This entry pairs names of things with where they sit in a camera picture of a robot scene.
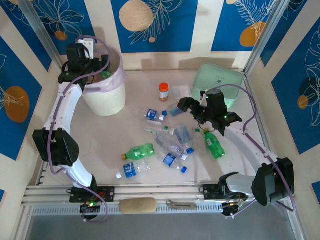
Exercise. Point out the clear bottle light blue label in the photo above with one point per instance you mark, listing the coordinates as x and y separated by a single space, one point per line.
182 135

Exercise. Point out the small bottle blue label white cap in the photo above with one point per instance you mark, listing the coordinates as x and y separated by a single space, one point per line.
152 114

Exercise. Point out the clear bottle green neck band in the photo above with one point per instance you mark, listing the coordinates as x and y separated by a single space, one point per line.
156 130

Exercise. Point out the long clear bottle white cap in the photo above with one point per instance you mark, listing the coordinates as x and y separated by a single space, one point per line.
167 145

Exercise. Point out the clear bottle blue label blue cap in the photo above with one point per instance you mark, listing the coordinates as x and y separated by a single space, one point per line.
169 159

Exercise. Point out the large bottle blue label white cap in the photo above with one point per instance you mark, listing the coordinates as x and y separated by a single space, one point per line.
128 170

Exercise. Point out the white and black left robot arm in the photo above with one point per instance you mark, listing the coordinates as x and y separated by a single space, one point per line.
65 110

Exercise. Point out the translucent purple bin liner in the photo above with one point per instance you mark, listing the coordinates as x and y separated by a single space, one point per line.
117 75

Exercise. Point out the white ribbed waste bin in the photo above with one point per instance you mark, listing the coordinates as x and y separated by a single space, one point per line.
105 100

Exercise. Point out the small clear plastic packet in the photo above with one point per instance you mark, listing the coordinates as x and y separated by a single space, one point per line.
181 90

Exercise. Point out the orange-capped supplement jar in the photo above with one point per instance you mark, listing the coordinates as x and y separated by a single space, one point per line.
163 93

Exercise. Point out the mint green lidded box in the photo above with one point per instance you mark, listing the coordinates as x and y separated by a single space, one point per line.
220 75

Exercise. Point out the beige oblong pad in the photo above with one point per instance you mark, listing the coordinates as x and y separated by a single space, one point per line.
137 205

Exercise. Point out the aluminium side rail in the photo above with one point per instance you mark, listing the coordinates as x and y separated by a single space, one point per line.
251 86

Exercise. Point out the aluminium frame post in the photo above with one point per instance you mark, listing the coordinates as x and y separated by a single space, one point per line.
37 25
269 25

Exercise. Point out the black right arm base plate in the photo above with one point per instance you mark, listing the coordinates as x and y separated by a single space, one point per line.
211 191

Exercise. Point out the aluminium rail frame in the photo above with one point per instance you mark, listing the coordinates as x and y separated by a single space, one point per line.
160 191

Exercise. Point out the flat metal bracket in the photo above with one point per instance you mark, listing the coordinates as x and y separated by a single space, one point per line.
181 205

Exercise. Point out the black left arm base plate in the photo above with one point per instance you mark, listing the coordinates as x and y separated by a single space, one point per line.
107 193

